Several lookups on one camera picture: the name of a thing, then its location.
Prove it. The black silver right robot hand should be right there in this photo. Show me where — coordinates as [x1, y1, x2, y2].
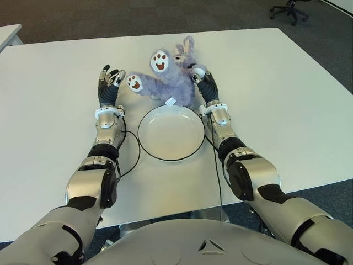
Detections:
[192, 68, 220, 105]

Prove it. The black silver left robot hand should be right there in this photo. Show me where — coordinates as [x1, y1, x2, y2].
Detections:
[97, 65, 127, 107]

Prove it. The purple plush bunny doll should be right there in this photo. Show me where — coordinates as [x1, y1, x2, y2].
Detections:
[126, 35, 210, 107]

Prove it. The white plate with black rim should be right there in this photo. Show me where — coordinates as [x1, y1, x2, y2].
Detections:
[137, 106, 206, 162]

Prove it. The black office chair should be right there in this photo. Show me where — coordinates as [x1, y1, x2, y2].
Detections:
[269, 0, 309, 27]

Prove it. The white side desk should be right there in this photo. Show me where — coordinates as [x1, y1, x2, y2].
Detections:
[0, 23, 23, 53]

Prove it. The silver robot torso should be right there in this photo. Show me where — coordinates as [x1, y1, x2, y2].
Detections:
[82, 218, 304, 265]

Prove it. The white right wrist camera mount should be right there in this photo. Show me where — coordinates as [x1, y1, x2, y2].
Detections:
[200, 102, 228, 114]

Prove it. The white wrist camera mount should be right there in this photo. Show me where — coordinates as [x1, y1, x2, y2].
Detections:
[94, 105, 125, 119]
[200, 102, 228, 114]

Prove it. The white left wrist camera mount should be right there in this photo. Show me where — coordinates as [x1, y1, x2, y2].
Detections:
[94, 105, 125, 119]

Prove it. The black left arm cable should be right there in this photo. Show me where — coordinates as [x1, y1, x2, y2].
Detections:
[118, 129, 141, 182]

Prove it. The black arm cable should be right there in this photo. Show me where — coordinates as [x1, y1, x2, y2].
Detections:
[202, 113, 223, 221]
[118, 129, 141, 182]

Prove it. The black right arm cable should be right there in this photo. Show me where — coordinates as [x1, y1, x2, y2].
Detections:
[202, 113, 223, 221]

